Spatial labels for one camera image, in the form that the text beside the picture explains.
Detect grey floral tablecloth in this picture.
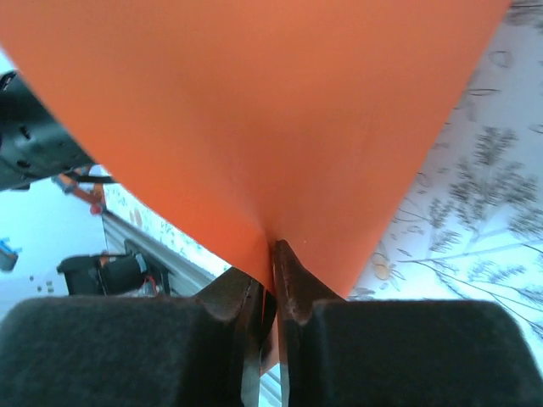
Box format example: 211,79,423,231
101,0,543,340

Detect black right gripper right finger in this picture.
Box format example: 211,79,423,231
274,239,543,407

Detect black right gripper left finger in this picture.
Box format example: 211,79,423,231
0,268,267,407

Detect orange wrapping paper sheet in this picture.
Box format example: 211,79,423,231
0,0,512,300

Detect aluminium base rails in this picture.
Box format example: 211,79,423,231
101,209,232,298

